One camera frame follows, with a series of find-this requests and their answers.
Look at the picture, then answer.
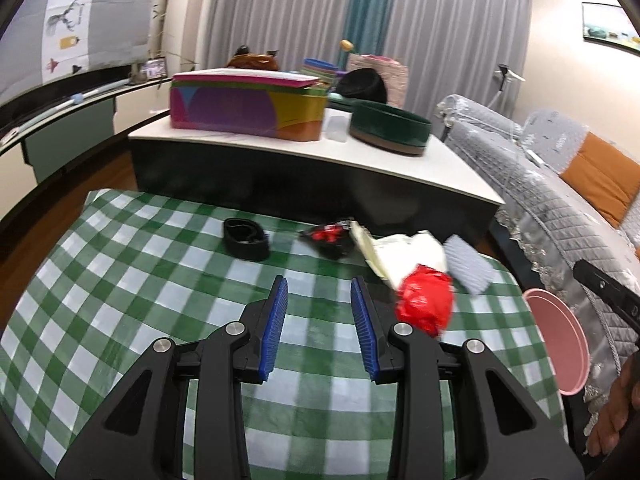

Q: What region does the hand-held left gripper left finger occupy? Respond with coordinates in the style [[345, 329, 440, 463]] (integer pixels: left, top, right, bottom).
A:
[[55, 276, 290, 480]]

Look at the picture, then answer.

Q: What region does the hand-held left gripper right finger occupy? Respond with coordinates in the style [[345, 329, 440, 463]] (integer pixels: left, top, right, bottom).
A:
[[350, 276, 586, 480]]

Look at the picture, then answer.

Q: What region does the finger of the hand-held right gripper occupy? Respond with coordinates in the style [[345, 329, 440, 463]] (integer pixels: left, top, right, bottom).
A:
[[573, 259, 640, 343]]

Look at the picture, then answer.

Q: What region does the red plastic bag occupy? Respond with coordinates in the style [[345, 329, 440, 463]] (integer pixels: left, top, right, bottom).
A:
[[395, 265, 456, 339]]

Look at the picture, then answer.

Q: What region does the pink plastic bin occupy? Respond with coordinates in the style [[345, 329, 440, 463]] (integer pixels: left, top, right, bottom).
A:
[[522, 287, 588, 396]]

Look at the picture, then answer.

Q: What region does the person's right hand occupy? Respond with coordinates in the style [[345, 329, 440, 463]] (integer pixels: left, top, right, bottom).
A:
[[585, 360, 640, 457]]

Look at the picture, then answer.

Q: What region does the black band loop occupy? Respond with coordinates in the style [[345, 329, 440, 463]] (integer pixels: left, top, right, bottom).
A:
[[222, 218, 271, 262]]

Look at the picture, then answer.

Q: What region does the white crumpled paper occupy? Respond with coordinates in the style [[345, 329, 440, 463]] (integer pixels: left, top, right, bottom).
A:
[[375, 230, 447, 288]]

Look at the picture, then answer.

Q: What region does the grey quilted sofa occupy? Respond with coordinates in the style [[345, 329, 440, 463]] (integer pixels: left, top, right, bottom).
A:
[[437, 94, 640, 441]]

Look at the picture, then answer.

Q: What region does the red black wrapper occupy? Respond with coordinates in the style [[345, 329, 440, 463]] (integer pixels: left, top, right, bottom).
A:
[[299, 217, 356, 261]]

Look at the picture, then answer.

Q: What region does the green checkered tablecloth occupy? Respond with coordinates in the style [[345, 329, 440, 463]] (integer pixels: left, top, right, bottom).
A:
[[0, 187, 568, 480]]

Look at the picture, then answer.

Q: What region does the green round container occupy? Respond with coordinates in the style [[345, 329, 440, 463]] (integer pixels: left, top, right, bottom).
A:
[[348, 100, 432, 156]]

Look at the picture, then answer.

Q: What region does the clear plastic cup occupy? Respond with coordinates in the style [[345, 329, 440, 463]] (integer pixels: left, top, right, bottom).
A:
[[324, 112, 349, 144]]

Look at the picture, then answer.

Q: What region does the colourful tin box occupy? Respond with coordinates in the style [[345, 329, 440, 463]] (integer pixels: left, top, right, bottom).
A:
[[169, 71, 330, 142]]

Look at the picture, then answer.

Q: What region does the black hat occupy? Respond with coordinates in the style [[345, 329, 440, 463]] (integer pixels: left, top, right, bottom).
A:
[[334, 67, 388, 105]]

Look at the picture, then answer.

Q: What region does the pink lace basket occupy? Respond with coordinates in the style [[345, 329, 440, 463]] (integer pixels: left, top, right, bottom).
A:
[[347, 53, 408, 108]]

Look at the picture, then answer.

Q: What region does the stack of coloured bowls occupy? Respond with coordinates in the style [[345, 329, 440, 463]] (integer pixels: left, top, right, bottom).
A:
[[301, 57, 339, 81]]

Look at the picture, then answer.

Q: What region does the brown figurine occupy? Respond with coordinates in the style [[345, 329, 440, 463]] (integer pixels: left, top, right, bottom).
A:
[[226, 45, 281, 72]]

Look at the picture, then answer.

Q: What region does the dark media cabinet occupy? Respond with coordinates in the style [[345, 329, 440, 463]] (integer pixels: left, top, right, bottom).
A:
[[0, 80, 171, 231]]

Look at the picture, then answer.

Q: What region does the grey curtain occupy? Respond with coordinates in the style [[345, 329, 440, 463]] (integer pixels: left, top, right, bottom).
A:
[[197, 0, 361, 73], [385, 0, 534, 126]]

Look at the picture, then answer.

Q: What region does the white rod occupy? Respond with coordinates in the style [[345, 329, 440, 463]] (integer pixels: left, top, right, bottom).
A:
[[0, 79, 133, 143]]

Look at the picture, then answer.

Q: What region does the teal curtain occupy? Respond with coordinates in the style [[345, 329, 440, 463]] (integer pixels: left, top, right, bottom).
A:
[[345, 0, 397, 61]]

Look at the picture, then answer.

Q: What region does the grey printed cover cloth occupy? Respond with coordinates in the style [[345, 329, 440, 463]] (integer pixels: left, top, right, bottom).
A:
[[0, 0, 156, 106]]

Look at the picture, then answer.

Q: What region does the white cable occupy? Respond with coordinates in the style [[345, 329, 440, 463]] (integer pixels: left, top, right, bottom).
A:
[[505, 110, 547, 167]]

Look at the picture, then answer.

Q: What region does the framed wall picture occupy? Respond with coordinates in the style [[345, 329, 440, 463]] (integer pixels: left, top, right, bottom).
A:
[[581, 2, 640, 52]]

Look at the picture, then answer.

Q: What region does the small photo frame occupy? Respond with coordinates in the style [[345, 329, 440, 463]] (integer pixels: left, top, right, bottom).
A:
[[131, 58, 168, 83]]

